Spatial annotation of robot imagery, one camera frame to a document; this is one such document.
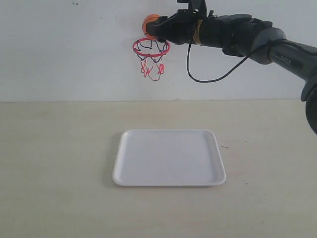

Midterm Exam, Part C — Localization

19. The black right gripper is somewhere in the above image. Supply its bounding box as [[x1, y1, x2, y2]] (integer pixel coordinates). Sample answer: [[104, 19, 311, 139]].
[[149, 9, 198, 45]]

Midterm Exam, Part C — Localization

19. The small orange toy basketball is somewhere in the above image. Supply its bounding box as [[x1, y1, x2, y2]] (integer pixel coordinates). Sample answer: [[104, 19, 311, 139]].
[[142, 14, 160, 40]]

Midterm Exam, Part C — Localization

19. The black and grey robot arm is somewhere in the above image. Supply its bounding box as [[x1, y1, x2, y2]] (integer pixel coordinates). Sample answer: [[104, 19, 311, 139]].
[[145, 10, 317, 132]]

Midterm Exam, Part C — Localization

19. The red mini basketball hoop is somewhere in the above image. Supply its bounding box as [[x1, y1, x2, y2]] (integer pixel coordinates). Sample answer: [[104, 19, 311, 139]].
[[132, 37, 171, 81]]

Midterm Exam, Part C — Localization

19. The white rectangular plastic tray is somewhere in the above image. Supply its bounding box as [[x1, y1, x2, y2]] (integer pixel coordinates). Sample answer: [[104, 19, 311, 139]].
[[112, 129, 226, 187]]

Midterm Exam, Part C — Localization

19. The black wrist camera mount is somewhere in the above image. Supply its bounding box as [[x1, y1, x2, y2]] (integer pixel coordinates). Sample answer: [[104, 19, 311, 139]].
[[177, 0, 214, 17]]

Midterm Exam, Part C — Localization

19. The black cable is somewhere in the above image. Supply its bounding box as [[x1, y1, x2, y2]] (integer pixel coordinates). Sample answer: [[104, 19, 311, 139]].
[[186, 41, 288, 83]]

